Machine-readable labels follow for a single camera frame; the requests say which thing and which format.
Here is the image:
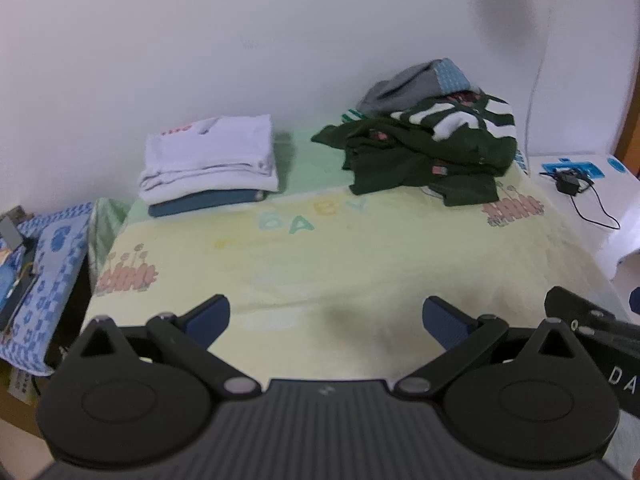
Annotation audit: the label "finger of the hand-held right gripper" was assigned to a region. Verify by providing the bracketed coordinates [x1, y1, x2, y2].
[545, 286, 640, 345]

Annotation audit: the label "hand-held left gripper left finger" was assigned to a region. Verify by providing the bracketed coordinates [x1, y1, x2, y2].
[70, 295, 262, 402]

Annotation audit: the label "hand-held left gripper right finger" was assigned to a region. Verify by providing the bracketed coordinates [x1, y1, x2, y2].
[392, 296, 583, 403]

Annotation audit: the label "green white striped cardigan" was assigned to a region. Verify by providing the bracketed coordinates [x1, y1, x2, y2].
[311, 94, 518, 207]

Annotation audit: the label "white folded clothes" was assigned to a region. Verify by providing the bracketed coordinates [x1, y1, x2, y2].
[138, 114, 279, 206]

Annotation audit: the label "white table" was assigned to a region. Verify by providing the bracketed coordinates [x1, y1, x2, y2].
[527, 152, 640, 281]

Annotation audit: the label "blue folded garment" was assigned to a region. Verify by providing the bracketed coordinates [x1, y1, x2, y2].
[148, 189, 266, 219]

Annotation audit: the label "black power adapter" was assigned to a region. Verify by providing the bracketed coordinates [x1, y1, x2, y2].
[556, 170, 581, 196]

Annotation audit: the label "yellow green printed blanket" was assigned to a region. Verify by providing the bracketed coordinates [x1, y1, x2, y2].
[87, 127, 626, 386]

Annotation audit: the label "blue rectangular sticker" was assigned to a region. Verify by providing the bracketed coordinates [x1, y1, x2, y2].
[542, 159, 606, 181]

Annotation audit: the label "blue patterned cloth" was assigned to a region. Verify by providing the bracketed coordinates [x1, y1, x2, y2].
[0, 202, 96, 376]

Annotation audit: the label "blue flat package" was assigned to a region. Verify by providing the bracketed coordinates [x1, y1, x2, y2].
[0, 247, 41, 333]

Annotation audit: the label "grey phone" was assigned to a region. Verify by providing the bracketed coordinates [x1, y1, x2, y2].
[0, 215, 24, 252]

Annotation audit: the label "grey sweater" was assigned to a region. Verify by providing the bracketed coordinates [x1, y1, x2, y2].
[357, 59, 473, 116]

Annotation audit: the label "black cable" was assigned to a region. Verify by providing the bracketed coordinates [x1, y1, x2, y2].
[540, 170, 621, 231]

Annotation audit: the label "wooden door frame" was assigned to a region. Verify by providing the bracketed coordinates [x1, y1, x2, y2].
[615, 105, 640, 181]

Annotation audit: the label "white wall cable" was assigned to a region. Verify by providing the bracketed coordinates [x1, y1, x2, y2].
[525, 0, 560, 156]

